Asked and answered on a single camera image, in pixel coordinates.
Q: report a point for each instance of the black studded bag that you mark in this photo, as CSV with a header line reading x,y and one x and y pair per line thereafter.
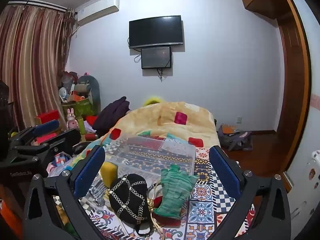
x,y
130,200

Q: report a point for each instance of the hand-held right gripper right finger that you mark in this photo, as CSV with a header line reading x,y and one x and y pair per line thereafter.
x,y
225,171

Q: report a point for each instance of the dark purple clothing pile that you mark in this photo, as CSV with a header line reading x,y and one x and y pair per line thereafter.
x,y
111,116

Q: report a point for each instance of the yellow green round object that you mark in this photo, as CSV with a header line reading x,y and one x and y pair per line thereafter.
x,y
152,100

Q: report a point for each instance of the pink rabbit toy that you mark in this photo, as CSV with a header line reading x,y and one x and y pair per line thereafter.
x,y
72,121

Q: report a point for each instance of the red box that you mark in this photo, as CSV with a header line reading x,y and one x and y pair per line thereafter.
x,y
47,117

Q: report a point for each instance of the red cloth item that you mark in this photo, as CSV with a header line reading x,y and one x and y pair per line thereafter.
x,y
166,221

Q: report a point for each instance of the small black wall monitor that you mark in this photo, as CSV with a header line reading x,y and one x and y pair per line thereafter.
x,y
156,57

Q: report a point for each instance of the green gift bag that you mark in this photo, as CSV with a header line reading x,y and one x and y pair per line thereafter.
x,y
80,107

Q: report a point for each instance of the white wall socket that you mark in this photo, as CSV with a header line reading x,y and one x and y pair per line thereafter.
x,y
239,120

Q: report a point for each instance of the wooden wardrobe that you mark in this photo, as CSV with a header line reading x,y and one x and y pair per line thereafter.
x,y
282,62

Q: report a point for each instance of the white air conditioner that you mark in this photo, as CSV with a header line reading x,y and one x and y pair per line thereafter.
x,y
96,10

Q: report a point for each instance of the grey purple backpack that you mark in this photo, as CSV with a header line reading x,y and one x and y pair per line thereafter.
x,y
235,138

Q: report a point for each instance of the curtain rail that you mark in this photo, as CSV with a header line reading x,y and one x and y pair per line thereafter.
x,y
37,5

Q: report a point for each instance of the patterned colourful mat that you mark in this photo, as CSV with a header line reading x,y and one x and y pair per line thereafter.
x,y
207,205

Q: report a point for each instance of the black wall television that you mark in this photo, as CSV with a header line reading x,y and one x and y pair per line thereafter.
x,y
155,31

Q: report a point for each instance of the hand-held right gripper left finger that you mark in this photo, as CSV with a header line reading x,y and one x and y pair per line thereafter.
x,y
87,173

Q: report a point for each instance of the yellow quilt with red patches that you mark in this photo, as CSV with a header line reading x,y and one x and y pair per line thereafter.
x,y
170,120

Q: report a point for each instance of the green knitted glove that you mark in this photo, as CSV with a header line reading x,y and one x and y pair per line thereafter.
x,y
173,195

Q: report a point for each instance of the yellow sponge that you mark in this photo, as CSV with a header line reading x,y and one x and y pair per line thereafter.
x,y
109,173

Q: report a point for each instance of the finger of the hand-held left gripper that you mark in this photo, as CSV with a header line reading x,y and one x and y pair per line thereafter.
x,y
66,137
46,126

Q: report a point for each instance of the grey plush toy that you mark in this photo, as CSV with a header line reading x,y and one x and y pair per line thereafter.
x,y
88,87

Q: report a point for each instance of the green bottle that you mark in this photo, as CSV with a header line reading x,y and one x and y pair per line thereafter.
x,y
82,126

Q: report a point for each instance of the clear plastic storage box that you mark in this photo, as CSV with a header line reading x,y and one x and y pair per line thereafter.
x,y
160,152

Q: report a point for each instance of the striped brown curtain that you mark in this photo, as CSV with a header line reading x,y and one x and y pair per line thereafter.
x,y
30,67

